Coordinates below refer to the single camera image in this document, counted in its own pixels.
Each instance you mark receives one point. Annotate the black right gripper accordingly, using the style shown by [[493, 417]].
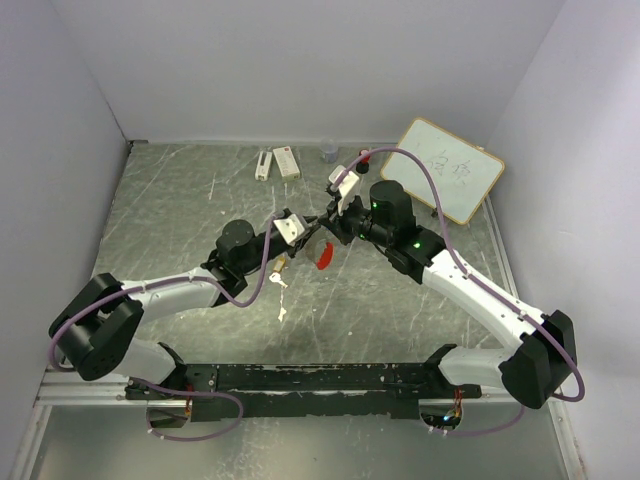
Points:
[[337, 223]]

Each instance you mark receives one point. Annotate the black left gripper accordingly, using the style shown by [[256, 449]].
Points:
[[300, 244]]

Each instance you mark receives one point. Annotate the metal key holder red handle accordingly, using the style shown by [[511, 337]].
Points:
[[320, 252]]

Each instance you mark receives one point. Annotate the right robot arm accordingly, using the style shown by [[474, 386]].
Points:
[[537, 351]]

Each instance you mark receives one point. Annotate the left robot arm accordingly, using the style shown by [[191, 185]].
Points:
[[95, 332]]

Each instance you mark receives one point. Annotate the yellow key tag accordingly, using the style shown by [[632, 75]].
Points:
[[279, 264]]

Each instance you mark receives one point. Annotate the green white staple box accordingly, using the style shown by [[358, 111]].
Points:
[[286, 163]]

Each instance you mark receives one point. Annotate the red black stamp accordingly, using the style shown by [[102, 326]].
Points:
[[363, 165]]

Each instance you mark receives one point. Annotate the white stapler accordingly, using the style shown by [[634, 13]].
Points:
[[263, 165]]

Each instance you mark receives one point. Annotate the clear jar of clips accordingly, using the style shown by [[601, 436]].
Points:
[[329, 150]]

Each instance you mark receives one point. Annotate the yellow framed whiteboard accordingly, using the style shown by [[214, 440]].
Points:
[[463, 173]]

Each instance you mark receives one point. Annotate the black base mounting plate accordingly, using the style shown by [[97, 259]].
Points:
[[293, 391]]

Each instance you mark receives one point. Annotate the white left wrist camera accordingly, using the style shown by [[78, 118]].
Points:
[[289, 227]]

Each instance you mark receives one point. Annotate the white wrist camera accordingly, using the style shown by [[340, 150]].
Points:
[[347, 189], [289, 227]]

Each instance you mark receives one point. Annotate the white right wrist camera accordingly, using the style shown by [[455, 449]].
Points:
[[347, 189]]

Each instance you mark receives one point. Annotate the aluminium rail frame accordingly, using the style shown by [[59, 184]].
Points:
[[156, 364]]

